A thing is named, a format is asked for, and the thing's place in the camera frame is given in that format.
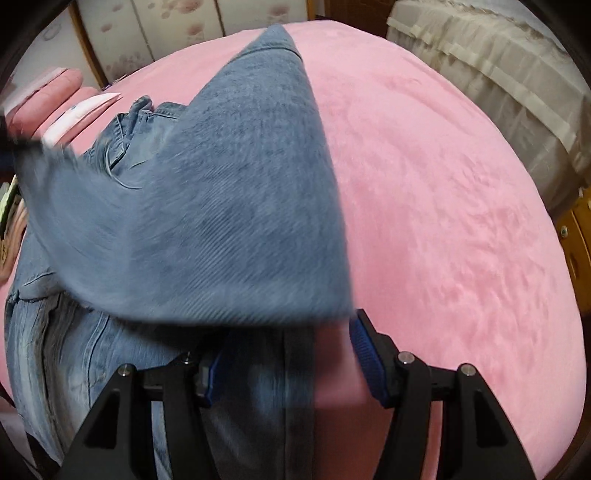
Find pink fleece bed blanket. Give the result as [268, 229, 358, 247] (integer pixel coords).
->
[0, 18, 588, 480]

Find pink pillow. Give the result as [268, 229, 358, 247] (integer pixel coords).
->
[44, 85, 108, 145]
[10, 68, 85, 137]

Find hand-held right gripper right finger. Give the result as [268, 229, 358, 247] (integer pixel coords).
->
[348, 308, 539, 480]

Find white printed pillow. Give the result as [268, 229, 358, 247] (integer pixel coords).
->
[41, 91, 123, 143]

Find floral wardrobe with wooden frame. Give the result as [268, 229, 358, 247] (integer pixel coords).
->
[69, 0, 320, 89]

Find blue denim jeans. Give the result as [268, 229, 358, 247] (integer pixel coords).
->
[4, 23, 356, 480]

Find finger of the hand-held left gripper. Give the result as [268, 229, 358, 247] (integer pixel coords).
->
[0, 113, 44, 154]

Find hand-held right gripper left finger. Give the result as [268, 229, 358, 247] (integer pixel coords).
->
[55, 344, 228, 480]

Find wooden cabinet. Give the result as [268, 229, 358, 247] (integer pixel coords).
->
[553, 185, 591, 326]

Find stack of folded clothes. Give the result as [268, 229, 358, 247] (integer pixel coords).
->
[0, 179, 29, 278]

